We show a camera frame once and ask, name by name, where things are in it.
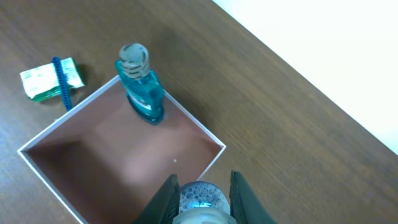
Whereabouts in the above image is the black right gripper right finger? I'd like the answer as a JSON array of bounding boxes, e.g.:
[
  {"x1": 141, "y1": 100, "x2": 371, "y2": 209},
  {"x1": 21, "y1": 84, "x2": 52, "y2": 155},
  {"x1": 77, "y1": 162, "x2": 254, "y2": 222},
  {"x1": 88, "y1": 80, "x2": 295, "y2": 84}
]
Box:
[{"x1": 229, "y1": 170, "x2": 277, "y2": 224}]

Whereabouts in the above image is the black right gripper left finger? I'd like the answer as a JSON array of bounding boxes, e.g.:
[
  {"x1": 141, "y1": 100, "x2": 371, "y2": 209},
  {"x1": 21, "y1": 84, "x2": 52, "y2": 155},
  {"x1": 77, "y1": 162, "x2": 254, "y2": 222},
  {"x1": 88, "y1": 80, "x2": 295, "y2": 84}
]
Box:
[{"x1": 132, "y1": 174, "x2": 180, "y2": 224}]

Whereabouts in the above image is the purple foam soap bottle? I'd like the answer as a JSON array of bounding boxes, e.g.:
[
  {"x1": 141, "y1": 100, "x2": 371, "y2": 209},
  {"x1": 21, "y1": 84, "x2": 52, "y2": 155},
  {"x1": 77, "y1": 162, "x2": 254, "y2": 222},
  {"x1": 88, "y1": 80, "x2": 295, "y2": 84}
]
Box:
[{"x1": 172, "y1": 181, "x2": 237, "y2": 224}]

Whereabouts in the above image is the teal mouthwash bottle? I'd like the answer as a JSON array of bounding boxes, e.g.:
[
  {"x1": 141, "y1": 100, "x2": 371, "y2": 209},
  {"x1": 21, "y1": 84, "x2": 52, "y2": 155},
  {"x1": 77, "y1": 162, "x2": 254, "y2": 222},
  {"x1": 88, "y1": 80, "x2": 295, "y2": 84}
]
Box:
[{"x1": 115, "y1": 43, "x2": 164, "y2": 125}]

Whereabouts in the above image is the white cardboard box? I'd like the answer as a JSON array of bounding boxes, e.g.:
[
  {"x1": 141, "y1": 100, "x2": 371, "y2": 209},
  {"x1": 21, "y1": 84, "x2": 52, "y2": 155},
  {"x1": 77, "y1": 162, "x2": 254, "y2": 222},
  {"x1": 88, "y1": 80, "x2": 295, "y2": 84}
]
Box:
[{"x1": 18, "y1": 77, "x2": 226, "y2": 223}]

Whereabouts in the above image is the green white soap packet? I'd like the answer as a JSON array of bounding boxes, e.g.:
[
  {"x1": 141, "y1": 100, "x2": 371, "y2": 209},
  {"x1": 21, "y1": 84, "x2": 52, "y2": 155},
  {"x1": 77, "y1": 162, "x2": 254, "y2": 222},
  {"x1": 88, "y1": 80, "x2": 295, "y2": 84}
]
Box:
[{"x1": 20, "y1": 57, "x2": 85, "y2": 102}]

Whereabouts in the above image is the blue disposable razor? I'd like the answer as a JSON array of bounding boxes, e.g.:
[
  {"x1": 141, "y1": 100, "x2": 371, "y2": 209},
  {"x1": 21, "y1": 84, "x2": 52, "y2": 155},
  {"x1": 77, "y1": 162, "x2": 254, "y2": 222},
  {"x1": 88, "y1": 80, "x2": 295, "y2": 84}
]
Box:
[{"x1": 52, "y1": 57, "x2": 73, "y2": 111}]

